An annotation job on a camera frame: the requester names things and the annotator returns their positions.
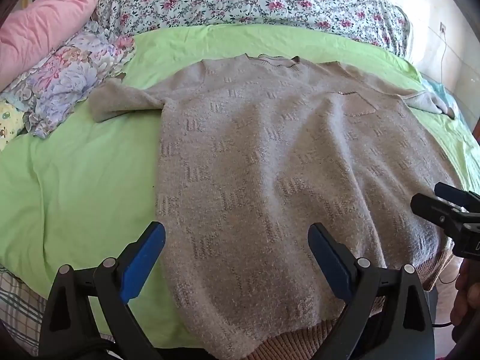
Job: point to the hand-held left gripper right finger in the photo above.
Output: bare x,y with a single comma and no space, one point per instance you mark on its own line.
328,255

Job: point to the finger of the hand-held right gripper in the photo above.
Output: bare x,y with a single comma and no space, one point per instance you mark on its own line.
455,192
431,208

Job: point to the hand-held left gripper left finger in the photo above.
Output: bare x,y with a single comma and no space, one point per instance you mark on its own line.
144,255

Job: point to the beige knit sweater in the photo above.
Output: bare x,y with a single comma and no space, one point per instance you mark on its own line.
262,157

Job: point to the person's right hand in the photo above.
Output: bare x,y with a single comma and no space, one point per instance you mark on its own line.
468,292

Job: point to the green bed sheet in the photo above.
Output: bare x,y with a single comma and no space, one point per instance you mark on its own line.
93,176

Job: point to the light blue cloth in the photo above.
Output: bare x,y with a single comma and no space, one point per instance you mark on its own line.
446,95

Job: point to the plaid cloth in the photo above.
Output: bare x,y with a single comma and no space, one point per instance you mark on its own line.
18,307

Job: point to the cartoon print cloth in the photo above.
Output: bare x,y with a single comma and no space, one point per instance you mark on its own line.
9,123

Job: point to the pastel floral ruffled pillow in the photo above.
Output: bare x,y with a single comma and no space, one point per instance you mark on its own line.
75,71

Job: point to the pink quilt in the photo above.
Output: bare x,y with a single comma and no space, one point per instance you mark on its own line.
45,22

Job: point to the white floral quilt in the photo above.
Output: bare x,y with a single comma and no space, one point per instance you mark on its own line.
225,0

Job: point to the wall outlet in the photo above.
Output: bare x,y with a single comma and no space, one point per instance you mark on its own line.
443,28

